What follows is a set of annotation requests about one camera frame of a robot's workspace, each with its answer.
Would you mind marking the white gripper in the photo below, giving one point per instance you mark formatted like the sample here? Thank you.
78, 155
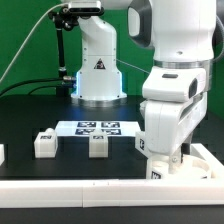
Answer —
175, 103

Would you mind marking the white round stool seat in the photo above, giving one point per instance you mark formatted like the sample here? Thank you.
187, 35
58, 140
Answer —
192, 168

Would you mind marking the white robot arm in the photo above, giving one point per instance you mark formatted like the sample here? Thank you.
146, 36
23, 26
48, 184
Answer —
179, 31

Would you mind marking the white block at left edge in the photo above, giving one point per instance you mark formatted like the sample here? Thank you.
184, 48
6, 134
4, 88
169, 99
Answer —
2, 154

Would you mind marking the white L-shaped obstacle frame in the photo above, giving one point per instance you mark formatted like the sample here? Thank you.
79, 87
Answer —
116, 193

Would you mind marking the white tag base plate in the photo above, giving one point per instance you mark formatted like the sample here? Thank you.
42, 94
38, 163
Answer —
84, 128

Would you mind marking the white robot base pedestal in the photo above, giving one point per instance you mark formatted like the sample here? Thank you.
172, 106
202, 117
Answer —
98, 81

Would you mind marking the grey depth camera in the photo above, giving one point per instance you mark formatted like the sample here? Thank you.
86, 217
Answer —
85, 7

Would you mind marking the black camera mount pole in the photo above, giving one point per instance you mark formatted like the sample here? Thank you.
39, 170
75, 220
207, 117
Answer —
63, 21

